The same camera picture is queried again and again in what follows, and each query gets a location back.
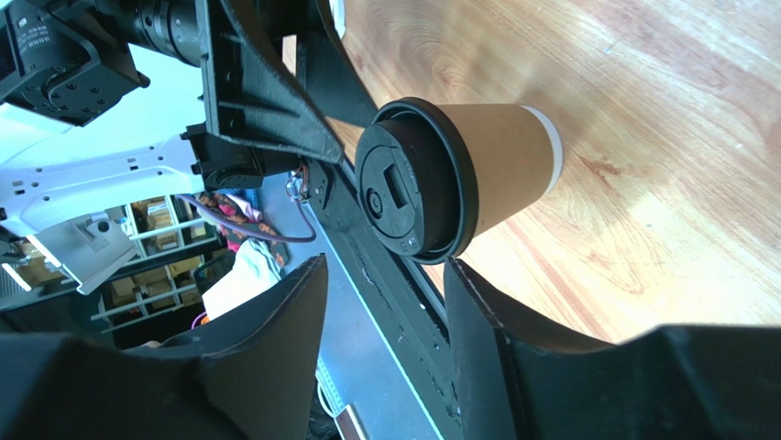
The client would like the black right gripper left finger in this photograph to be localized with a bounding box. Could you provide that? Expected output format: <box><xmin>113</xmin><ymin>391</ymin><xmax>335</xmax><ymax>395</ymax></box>
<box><xmin>1</xmin><ymin>255</ymin><xmax>328</xmax><ymax>439</ymax></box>

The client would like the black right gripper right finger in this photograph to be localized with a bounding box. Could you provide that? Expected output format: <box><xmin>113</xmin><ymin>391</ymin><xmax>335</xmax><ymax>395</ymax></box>
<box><xmin>444</xmin><ymin>259</ymin><xmax>780</xmax><ymax>439</ymax></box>

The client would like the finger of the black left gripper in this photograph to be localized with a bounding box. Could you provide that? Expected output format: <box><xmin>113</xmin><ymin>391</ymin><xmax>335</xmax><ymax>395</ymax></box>
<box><xmin>198</xmin><ymin>1</ymin><xmax>344</xmax><ymax>163</ymax></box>
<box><xmin>304</xmin><ymin>1</ymin><xmax>378</xmax><ymax>127</ymax></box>

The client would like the black cup lid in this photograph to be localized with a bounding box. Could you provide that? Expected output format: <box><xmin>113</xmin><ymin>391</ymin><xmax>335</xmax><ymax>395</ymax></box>
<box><xmin>355</xmin><ymin>97</ymin><xmax>479</xmax><ymax>265</ymax></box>

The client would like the brown paper coffee cup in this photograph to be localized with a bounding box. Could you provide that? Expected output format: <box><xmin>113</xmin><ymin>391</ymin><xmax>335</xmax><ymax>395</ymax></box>
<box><xmin>440</xmin><ymin>104</ymin><xmax>565</xmax><ymax>236</ymax></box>

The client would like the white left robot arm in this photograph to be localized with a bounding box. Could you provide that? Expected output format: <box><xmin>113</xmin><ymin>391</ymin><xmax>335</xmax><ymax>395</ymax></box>
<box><xmin>1</xmin><ymin>1</ymin><xmax>376</xmax><ymax>242</ymax></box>

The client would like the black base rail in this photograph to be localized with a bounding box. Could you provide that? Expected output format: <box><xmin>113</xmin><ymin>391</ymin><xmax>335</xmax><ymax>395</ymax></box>
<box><xmin>308</xmin><ymin>161</ymin><xmax>462</xmax><ymax>439</ymax></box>

